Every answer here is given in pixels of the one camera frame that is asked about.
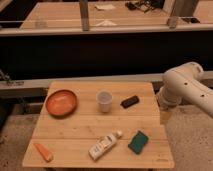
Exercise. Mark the white plastic bottle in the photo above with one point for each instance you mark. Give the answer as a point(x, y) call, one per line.
point(104, 144)

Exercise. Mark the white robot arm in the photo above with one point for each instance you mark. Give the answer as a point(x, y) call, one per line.
point(183, 82)

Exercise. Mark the orange ceramic bowl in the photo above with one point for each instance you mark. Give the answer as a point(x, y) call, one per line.
point(61, 103)

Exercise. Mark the white plastic cup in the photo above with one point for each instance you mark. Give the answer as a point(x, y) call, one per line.
point(104, 101)

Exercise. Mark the black rectangular block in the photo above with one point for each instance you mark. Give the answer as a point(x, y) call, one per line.
point(130, 101)

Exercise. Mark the small wooden table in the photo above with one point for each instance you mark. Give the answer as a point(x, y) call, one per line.
point(70, 138)

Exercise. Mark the folded white paper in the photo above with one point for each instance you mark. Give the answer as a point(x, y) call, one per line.
point(106, 23)

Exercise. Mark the green sponge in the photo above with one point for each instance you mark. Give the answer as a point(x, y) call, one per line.
point(138, 141)

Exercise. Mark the long wooden workbench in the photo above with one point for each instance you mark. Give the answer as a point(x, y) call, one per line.
point(65, 16)

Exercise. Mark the white paper sheet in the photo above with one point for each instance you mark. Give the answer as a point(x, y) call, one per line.
point(105, 7)

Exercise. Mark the orange carrot piece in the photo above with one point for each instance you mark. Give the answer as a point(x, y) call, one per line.
point(44, 152)

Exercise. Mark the metal clamp at left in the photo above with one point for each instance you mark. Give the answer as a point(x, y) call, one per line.
point(9, 81)

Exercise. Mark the grey metal post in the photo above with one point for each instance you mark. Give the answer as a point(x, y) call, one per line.
point(84, 13)

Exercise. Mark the grey metal bracket right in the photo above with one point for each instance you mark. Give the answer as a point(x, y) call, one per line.
point(175, 11)

